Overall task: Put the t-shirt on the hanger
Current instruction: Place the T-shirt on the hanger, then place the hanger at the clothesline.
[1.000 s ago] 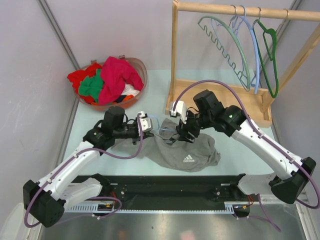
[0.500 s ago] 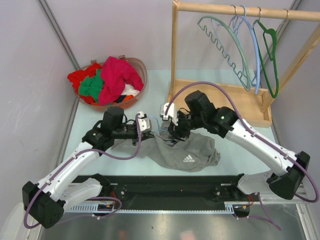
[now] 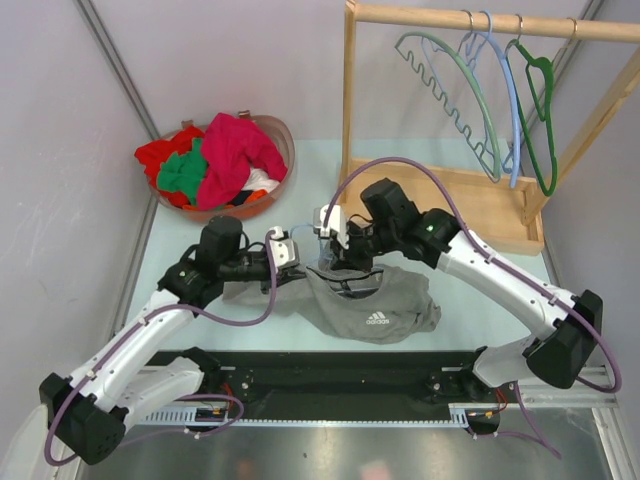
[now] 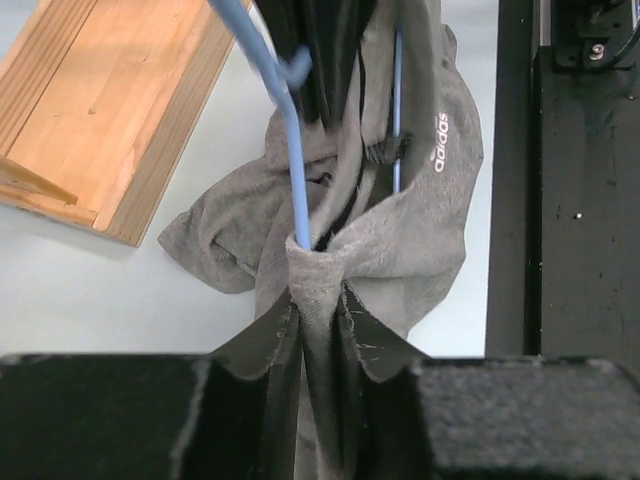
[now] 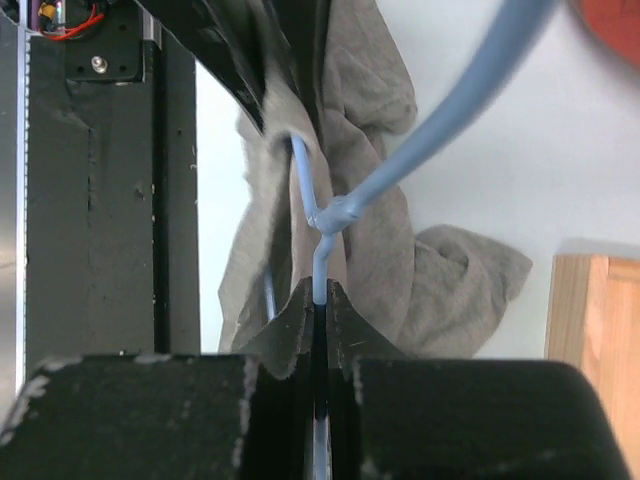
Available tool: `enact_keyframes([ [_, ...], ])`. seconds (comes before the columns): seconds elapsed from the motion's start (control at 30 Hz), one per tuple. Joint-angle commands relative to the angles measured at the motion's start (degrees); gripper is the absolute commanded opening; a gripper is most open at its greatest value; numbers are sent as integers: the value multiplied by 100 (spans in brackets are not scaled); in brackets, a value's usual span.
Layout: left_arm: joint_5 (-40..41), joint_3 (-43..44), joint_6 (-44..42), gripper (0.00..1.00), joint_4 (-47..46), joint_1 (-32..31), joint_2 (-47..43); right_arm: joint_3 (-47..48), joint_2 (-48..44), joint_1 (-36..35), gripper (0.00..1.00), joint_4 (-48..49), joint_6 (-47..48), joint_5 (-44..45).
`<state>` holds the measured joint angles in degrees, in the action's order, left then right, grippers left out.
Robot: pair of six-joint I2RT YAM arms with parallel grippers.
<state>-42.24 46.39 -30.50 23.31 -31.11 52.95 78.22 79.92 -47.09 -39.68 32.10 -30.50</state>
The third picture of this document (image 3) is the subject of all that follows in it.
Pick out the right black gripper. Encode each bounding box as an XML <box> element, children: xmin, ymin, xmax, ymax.
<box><xmin>331</xmin><ymin>220</ymin><xmax>399</xmax><ymax>273</ymax></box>

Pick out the grey t shirt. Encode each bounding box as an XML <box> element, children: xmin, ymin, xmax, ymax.
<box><xmin>222</xmin><ymin>244</ymin><xmax>444</xmax><ymax>346</ymax></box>

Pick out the light blue wire hanger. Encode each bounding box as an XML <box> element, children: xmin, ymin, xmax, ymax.
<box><xmin>289</xmin><ymin>223</ymin><xmax>334</xmax><ymax>271</ymax></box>

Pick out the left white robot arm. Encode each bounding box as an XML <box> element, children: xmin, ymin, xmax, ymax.
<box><xmin>39</xmin><ymin>216</ymin><xmax>299</xmax><ymax>467</ymax></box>

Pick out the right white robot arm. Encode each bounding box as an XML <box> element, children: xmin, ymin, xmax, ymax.
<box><xmin>317</xmin><ymin>178</ymin><xmax>603</xmax><ymax>401</ymax></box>

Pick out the light green plastic hanger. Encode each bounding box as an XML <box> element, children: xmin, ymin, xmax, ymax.
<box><xmin>394</xmin><ymin>30</ymin><xmax>503</xmax><ymax>182</ymax></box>

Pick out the light blue plastic hanger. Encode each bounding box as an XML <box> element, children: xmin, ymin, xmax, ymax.
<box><xmin>457</xmin><ymin>9</ymin><xmax>522</xmax><ymax>188</ymax></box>

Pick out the dark green velvet hanger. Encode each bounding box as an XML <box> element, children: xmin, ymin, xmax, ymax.
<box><xmin>505</xmin><ymin>15</ymin><xmax>558</xmax><ymax>197</ymax></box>

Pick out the blue wavy hanger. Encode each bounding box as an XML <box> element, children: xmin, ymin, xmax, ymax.
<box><xmin>397</xmin><ymin>9</ymin><xmax>496</xmax><ymax>174</ymax></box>

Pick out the transparent pink laundry basket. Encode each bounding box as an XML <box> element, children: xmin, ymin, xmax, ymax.
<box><xmin>147</xmin><ymin>112</ymin><xmax>295</xmax><ymax>224</ymax></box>

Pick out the white garment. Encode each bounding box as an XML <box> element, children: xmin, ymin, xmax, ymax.
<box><xmin>243</xmin><ymin>167</ymin><xmax>280</xmax><ymax>193</ymax></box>

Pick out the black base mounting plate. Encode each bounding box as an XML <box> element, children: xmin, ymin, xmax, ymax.
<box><xmin>144</xmin><ymin>349</ymin><xmax>524</xmax><ymax>436</ymax></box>

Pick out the green garment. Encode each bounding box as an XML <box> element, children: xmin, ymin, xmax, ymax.
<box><xmin>156</xmin><ymin>137</ymin><xmax>208</xmax><ymax>205</ymax></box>

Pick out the magenta garment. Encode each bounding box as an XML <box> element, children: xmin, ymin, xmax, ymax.
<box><xmin>196</xmin><ymin>113</ymin><xmax>288</xmax><ymax>210</ymax></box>

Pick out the wooden clothes rack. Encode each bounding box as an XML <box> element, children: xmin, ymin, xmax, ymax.
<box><xmin>328</xmin><ymin>0</ymin><xmax>640</xmax><ymax>257</ymax></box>

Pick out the red garment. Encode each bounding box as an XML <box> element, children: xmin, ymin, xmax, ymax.
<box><xmin>134</xmin><ymin>126</ymin><xmax>204</xmax><ymax>209</ymax></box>

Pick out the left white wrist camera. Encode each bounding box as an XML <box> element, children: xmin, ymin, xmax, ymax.
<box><xmin>267</xmin><ymin>226</ymin><xmax>300</xmax><ymax>271</ymax></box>

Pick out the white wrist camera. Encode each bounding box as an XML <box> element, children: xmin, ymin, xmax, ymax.
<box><xmin>267</xmin><ymin>226</ymin><xmax>300</xmax><ymax>271</ymax></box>
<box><xmin>312</xmin><ymin>205</ymin><xmax>349</xmax><ymax>249</ymax></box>

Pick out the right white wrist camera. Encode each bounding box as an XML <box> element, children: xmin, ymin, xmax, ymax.
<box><xmin>312</xmin><ymin>205</ymin><xmax>349</xmax><ymax>249</ymax></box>

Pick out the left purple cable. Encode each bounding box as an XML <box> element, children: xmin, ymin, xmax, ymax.
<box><xmin>44</xmin><ymin>230</ymin><xmax>279</xmax><ymax>466</ymax></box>

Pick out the light blue slotted cable duct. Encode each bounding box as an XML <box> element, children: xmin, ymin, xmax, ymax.
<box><xmin>138</xmin><ymin>401</ymin><xmax>469</xmax><ymax>428</ymax></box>

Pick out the aluminium rail frame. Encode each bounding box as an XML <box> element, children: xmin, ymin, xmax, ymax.
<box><xmin>63</xmin><ymin>380</ymin><xmax>639</xmax><ymax>479</ymax></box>

